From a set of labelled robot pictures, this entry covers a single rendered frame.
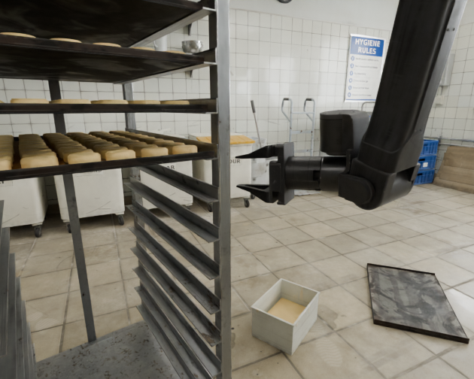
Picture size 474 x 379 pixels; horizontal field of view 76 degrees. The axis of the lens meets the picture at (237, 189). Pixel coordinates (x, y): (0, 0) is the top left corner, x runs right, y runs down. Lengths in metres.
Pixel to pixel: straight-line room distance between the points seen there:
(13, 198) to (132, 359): 1.92
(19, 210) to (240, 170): 1.93
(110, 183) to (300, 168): 2.46
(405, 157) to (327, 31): 4.16
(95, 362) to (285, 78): 3.56
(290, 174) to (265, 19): 3.61
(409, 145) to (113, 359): 1.21
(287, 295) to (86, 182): 1.90
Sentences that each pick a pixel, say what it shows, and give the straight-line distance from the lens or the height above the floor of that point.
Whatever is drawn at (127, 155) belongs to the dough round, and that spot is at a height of 0.97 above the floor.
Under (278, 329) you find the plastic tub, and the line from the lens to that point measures 1.49.
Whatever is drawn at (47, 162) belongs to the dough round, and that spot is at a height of 0.97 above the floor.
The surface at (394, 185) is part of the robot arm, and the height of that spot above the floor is 0.95.
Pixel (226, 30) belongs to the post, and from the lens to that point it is 0.64.
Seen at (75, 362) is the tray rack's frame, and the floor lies 0.15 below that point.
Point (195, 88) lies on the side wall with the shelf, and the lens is 3.59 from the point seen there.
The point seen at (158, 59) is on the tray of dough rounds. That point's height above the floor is 1.13.
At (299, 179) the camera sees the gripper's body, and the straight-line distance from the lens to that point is 0.50.
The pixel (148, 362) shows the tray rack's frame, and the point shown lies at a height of 0.15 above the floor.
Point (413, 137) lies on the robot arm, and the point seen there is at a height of 1.01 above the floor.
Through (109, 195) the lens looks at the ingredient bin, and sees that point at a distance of 2.88.
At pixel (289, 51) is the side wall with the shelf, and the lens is 4.16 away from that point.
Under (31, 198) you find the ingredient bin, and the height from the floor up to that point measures 0.35.
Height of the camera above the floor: 1.05
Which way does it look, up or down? 15 degrees down
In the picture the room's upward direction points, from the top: straight up
